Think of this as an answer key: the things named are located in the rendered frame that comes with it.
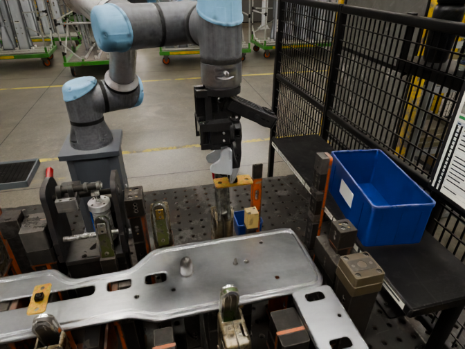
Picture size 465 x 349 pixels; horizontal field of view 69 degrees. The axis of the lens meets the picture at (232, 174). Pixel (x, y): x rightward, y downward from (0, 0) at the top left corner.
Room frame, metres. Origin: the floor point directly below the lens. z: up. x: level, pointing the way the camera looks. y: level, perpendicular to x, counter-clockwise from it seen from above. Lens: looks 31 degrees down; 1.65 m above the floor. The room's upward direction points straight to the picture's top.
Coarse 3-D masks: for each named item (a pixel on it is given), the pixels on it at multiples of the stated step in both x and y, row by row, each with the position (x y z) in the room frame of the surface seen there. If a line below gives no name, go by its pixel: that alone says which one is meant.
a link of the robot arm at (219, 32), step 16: (208, 0) 0.60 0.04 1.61; (224, 0) 0.59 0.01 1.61; (240, 0) 0.62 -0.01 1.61; (192, 16) 0.64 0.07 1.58; (208, 16) 0.60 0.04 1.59; (224, 16) 0.59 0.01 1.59; (240, 16) 0.61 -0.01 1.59; (192, 32) 0.64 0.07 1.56; (208, 32) 0.60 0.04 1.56; (224, 32) 0.59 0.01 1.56; (240, 32) 0.61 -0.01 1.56; (208, 48) 0.60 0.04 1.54; (224, 48) 0.59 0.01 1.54; (240, 48) 0.61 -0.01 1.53; (224, 64) 0.59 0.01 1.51
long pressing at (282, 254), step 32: (160, 256) 0.66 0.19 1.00; (192, 256) 0.66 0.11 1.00; (224, 256) 0.66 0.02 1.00; (256, 256) 0.66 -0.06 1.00; (288, 256) 0.66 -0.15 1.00; (0, 288) 0.56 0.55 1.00; (32, 288) 0.56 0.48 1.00; (64, 288) 0.56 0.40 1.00; (96, 288) 0.56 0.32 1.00; (128, 288) 0.56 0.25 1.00; (160, 288) 0.56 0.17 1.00; (192, 288) 0.56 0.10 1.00; (256, 288) 0.56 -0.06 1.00; (288, 288) 0.56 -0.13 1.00; (0, 320) 0.47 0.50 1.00; (32, 320) 0.47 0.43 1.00; (64, 320) 0.47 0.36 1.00; (96, 320) 0.47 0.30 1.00; (160, 320) 0.47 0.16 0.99
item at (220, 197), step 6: (216, 174) 0.78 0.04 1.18; (222, 174) 0.75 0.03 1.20; (216, 192) 0.77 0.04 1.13; (222, 192) 0.78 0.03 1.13; (228, 192) 0.78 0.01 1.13; (216, 198) 0.78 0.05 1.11; (222, 198) 0.78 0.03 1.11; (228, 198) 0.77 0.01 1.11; (216, 204) 0.78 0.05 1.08; (222, 204) 0.78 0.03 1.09; (228, 204) 0.77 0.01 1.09; (228, 210) 0.77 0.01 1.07; (228, 216) 0.76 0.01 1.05
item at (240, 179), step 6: (246, 174) 0.66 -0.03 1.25; (216, 180) 0.64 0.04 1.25; (222, 180) 0.64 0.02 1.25; (228, 180) 0.64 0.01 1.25; (240, 180) 0.64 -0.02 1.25; (246, 180) 0.64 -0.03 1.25; (252, 180) 0.64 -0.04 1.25; (216, 186) 0.61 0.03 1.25; (222, 186) 0.61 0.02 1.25; (228, 186) 0.61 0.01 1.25
